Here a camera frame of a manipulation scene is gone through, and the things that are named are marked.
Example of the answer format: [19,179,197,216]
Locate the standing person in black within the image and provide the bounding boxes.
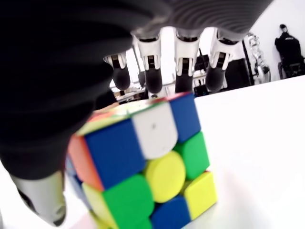
[274,23,305,79]

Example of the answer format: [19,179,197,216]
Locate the multicoloured Rubik's cube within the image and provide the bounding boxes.
[65,92,219,229]

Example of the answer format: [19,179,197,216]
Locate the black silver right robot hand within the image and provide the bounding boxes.
[0,0,275,227]

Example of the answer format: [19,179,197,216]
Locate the silver white humanoid robot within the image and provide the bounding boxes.
[247,32,271,84]

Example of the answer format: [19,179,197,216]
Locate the black cabinet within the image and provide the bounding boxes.
[224,58,254,90]

